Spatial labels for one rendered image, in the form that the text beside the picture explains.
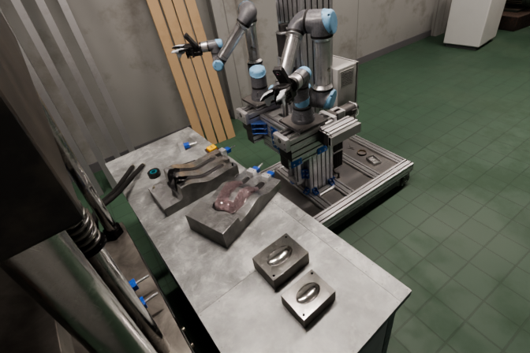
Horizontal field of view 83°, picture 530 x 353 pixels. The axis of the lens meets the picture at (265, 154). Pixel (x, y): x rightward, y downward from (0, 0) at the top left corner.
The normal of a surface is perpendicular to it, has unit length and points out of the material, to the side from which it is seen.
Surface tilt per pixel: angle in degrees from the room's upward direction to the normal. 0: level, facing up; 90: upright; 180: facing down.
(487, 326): 0
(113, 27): 90
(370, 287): 0
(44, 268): 90
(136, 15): 90
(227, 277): 0
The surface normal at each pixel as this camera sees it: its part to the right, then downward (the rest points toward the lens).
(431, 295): -0.13, -0.81
